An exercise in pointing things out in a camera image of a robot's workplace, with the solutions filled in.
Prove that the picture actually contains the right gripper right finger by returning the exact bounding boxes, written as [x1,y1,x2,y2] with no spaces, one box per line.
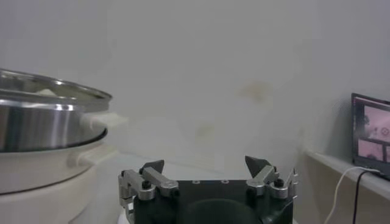
[245,155,299,201]

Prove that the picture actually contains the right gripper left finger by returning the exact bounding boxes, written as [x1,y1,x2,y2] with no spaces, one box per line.
[118,159,180,201]

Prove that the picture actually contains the stainless steel steamer basket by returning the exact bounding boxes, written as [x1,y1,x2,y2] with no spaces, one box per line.
[0,68,129,153]

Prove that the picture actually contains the white side desk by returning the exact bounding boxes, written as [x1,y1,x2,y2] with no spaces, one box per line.
[300,147,390,224]

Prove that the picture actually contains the cream electric cooker pot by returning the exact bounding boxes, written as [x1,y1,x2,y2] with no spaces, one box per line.
[0,141,121,224]

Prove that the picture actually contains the black monitor screen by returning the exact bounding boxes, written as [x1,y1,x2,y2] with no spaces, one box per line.
[350,93,390,181]

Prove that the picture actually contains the white desk cable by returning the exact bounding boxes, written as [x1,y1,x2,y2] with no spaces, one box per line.
[323,166,382,224]

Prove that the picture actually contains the black cable with inline box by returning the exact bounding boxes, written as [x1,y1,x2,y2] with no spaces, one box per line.
[352,169,380,224]

